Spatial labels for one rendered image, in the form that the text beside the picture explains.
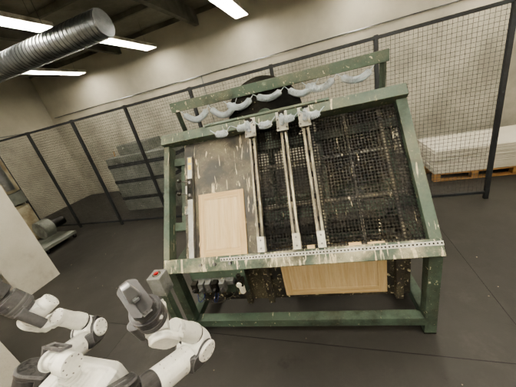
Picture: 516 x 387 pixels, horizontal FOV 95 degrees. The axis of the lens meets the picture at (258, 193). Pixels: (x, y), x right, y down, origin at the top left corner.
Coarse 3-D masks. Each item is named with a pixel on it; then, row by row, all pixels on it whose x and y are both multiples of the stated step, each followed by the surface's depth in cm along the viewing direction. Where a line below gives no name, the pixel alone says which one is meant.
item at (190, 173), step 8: (192, 160) 228; (192, 168) 226; (192, 176) 224; (192, 184) 222; (192, 200) 219; (192, 208) 217; (192, 216) 216; (192, 224) 214; (192, 232) 212; (192, 240) 211; (192, 248) 209; (192, 256) 208
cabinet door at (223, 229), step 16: (224, 192) 214; (240, 192) 210; (208, 208) 216; (224, 208) 212; (240, 208) 207; (208, 224) 213; (224, 224) 209; (240, 224) 205; (208, 240) 210; (224, 240) 206; (240, 240) 202; (208, 256) 206
